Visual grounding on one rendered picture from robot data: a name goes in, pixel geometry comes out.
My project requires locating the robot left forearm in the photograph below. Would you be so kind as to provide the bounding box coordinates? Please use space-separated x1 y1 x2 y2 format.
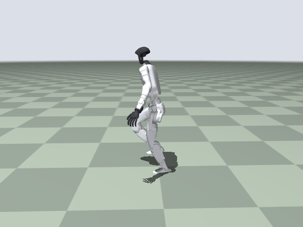
136 84 150 110

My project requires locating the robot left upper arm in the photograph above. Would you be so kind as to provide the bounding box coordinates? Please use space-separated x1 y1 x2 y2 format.
139 66 152 93

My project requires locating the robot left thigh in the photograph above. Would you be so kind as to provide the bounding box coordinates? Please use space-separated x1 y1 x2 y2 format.
146 109 162 150

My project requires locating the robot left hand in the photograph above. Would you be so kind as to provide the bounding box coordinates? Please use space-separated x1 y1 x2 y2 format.
127 107 143 127

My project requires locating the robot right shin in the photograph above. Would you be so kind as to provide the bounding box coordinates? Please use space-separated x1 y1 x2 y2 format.
134 126 148 143

